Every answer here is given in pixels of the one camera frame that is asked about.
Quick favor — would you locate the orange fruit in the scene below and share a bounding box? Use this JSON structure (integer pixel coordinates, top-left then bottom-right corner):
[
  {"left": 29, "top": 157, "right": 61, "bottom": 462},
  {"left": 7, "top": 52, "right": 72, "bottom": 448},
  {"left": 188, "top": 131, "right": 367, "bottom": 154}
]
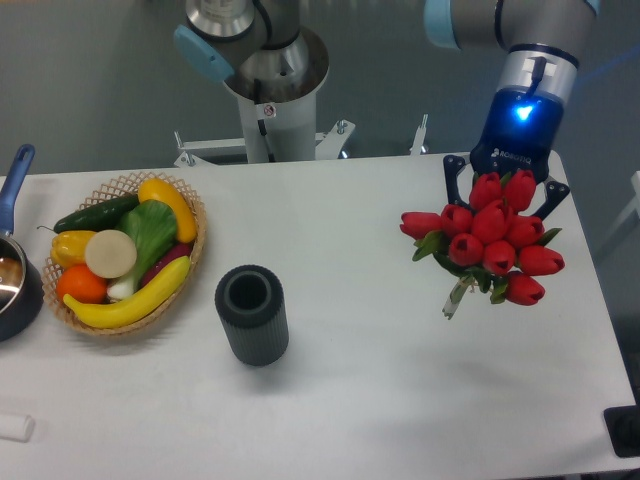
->
[{"left": 56, "top": 264, "right": 107, "bottom": 304}]

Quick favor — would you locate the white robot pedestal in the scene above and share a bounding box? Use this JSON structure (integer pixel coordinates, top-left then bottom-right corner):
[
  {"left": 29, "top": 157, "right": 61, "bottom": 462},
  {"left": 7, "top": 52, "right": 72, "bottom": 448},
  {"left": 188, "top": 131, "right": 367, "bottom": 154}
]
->
[{"left": 225, "top": 27, "right": 329, "bottom": 164}]

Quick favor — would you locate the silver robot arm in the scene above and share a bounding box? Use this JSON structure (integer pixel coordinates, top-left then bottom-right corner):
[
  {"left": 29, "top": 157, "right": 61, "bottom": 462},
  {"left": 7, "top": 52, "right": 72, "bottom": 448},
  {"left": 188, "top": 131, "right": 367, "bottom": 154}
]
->
[{"left": 173, "top": 1, "right": 600, "bottom": 218}]

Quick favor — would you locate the beige round disc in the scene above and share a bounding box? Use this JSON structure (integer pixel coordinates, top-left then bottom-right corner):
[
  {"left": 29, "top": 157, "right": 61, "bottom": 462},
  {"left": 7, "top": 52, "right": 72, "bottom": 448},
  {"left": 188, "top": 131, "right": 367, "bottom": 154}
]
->
[{"left": 84, "top": 230, "right": 137, "bottom": 279}]

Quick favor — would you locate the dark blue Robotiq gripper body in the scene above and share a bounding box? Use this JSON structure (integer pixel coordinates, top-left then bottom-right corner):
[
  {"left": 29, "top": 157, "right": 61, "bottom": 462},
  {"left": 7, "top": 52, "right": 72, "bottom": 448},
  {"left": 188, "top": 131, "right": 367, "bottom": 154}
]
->
[{"left": 470, "top": 89, "right": 564, "bottom": 182}]

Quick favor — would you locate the yellow bell pepper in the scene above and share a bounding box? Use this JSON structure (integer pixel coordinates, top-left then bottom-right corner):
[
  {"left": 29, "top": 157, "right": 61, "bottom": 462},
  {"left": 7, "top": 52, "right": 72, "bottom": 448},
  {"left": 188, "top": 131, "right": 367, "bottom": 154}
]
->
[{"left": 50, "top": 230, "right": 96, "bottom": 269}]

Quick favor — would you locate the green cucumber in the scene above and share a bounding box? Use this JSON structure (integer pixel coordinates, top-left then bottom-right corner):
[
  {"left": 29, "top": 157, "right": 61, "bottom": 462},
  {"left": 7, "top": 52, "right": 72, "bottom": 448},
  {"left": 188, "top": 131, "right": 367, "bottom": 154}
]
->
[{"left": 38, "top": 194, "right": 139, "bottom": 234}]

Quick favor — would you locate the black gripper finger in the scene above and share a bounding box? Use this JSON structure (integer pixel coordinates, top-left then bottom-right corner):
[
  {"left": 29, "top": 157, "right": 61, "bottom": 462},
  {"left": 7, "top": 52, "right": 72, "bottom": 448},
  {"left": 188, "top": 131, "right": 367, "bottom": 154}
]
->
[
  {"left": 533, "top": 176, "right": 571, "bottom": 219},
  {"left": 443, "top": 153, "right": 471, "bottom": 208}
]

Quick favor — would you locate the blue saucepan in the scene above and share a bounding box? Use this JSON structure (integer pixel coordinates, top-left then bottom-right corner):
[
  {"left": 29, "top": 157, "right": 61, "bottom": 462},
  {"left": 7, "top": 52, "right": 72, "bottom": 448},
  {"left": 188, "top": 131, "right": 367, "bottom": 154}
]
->
[{"left": 1, "top": 144, "right": 43, "bottom": 342}]

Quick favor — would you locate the green bok choy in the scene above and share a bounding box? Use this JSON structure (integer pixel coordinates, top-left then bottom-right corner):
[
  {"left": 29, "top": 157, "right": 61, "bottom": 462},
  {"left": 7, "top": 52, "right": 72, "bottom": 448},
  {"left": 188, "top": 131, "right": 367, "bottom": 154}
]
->
[{"left": 107, "top": 200, "right": 177, "bottom": 302}]

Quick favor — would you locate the black device at edge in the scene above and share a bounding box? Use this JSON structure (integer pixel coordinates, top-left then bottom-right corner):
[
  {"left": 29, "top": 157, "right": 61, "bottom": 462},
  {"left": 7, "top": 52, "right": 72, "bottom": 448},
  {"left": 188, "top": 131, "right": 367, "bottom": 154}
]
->
[{"left": 603, "top": 405, "right": 640, "bottom": 458}]

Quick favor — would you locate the purple eggplant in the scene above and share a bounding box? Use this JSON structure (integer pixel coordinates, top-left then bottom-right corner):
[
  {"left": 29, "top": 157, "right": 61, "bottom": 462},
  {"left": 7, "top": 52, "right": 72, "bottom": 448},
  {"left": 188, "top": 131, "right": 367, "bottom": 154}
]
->
[{"left": 140, "top": 243, "right": 193, "bottom": 287}]

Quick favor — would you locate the red tulip bouquet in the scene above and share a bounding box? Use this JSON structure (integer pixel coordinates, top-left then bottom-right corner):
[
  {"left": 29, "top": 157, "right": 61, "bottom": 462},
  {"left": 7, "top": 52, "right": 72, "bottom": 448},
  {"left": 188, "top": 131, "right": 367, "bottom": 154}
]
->
[{"left": 399, "top": 170, "right": 565, "bottom": 319}]

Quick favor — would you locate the dark grey ribbed vase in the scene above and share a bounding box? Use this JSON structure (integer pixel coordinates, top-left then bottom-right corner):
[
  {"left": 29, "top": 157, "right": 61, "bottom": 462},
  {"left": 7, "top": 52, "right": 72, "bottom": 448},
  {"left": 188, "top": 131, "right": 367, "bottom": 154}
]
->
[{"left": 214, "top": 265, "right": 289, "bottom": 367}]

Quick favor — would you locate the white metal base frame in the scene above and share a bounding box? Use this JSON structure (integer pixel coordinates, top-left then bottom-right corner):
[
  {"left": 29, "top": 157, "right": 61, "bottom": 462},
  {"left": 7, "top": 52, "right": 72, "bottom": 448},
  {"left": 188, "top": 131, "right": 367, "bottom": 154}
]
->
[{"left": 172, "top": 114, "right": 430, "bottom": 168}]

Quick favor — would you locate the long yellow squash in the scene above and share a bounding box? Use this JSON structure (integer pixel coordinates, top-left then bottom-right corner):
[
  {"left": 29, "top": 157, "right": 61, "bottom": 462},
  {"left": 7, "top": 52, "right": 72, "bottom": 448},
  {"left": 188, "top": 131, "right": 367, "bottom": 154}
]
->
[{"left": 63, "top": 256, "right": 191, "bottom": 330}]

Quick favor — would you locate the white cylinder object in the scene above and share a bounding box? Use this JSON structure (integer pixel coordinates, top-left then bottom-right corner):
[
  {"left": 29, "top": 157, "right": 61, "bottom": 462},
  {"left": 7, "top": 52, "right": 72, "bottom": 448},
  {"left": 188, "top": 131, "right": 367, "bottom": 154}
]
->
[{"left": 0, "top": 412, "right": 36, "bottom": 443}]

